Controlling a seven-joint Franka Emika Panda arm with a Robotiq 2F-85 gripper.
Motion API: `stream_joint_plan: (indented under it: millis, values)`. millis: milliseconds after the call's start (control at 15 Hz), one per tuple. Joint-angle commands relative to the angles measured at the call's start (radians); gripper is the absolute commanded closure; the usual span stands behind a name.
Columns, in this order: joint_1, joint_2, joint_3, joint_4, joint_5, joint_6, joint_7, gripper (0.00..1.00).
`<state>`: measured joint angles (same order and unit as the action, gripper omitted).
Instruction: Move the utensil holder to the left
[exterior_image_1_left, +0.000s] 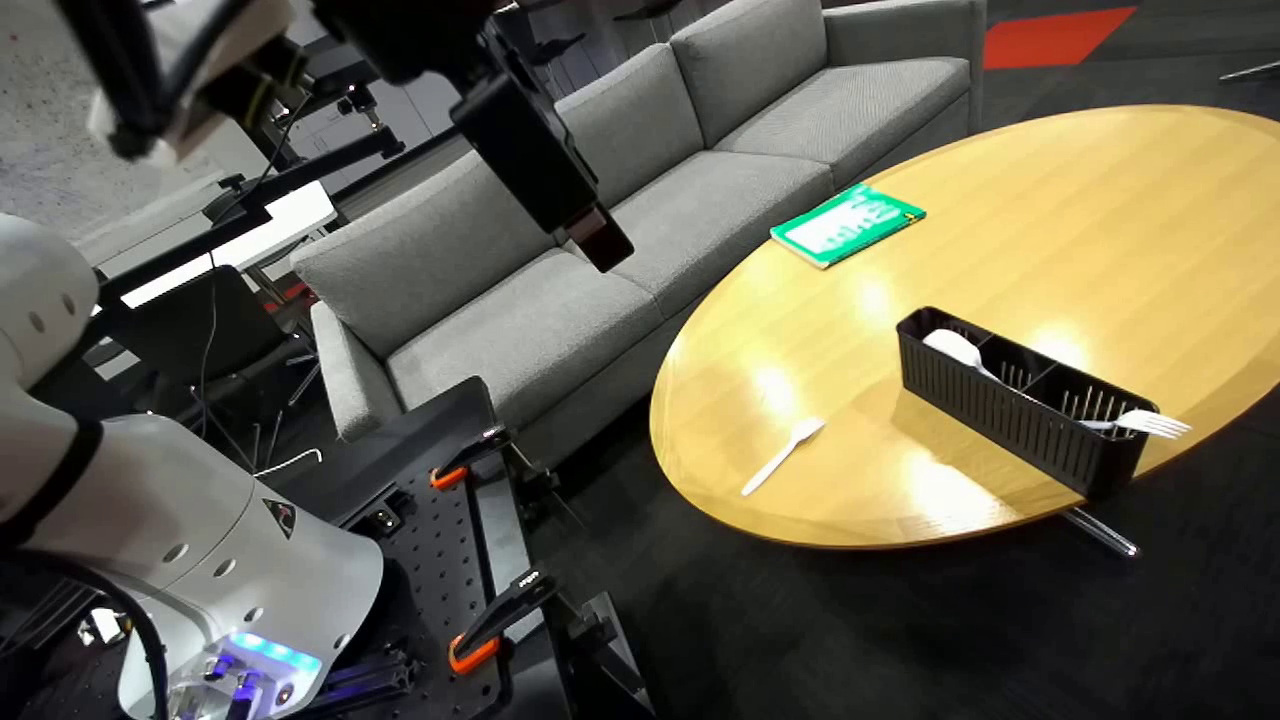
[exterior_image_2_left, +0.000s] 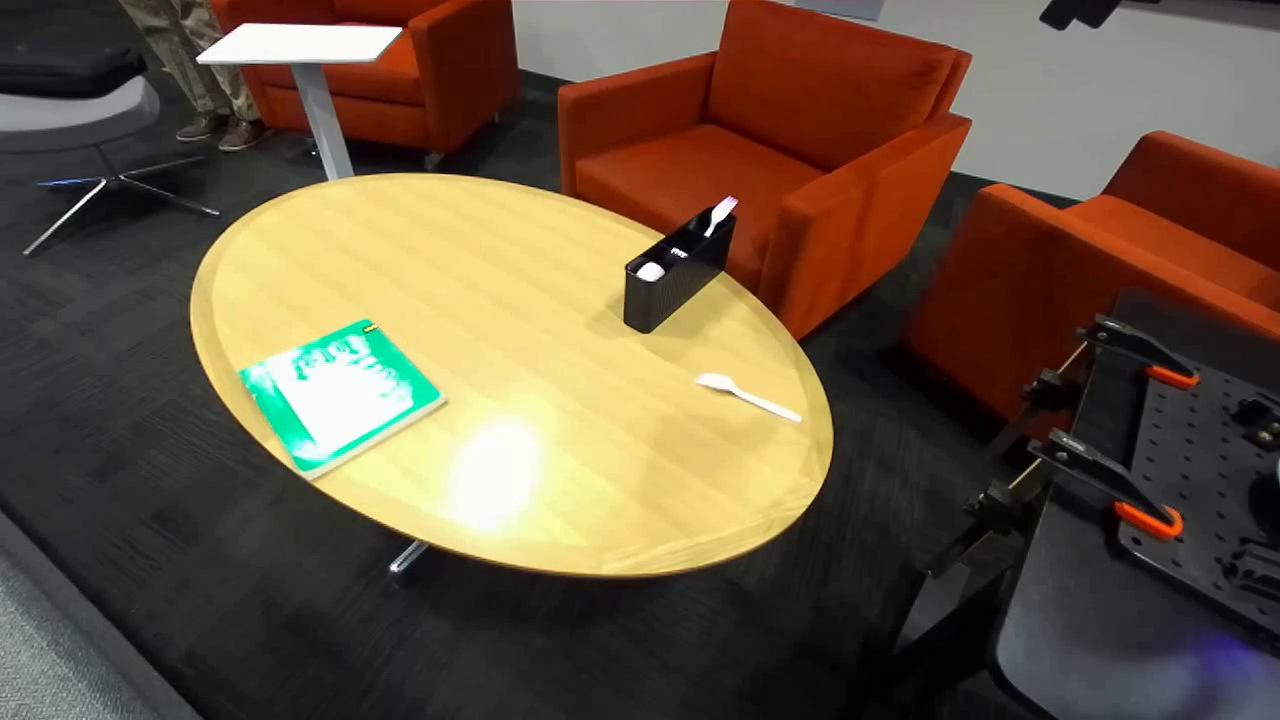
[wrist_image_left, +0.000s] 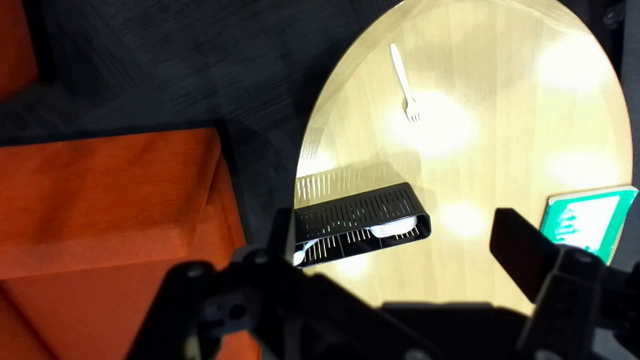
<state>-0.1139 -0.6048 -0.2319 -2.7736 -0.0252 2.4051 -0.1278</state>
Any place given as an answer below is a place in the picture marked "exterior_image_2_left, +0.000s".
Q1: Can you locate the black utensil holder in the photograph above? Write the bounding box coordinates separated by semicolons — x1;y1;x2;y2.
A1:
623;206;738;335

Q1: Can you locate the orange armchair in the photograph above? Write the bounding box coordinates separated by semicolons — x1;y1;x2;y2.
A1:
557;0;974;342
904;130;1280;433
210;0;520;168

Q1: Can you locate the white side table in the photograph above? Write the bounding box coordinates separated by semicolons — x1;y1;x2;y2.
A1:
195;22;404;183

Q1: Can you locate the green book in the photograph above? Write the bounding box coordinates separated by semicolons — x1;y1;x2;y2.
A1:
237;318;448;480

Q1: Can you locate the person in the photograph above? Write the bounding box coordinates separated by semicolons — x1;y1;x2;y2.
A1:
117;0;273;154

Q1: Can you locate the grey lounge chair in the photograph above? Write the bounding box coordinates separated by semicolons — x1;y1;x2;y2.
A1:
0;38;222;258

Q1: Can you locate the black clamp with orange handle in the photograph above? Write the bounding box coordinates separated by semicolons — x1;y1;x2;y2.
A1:
963;430;1187;543
1018;314;1202;423

